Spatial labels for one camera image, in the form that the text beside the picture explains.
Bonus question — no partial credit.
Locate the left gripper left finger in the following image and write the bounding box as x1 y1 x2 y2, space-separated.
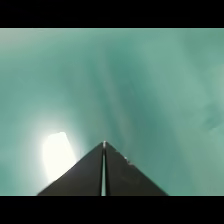
37 141 104 197

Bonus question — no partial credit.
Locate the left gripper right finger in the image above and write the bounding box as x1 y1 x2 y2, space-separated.
104 140 168 197

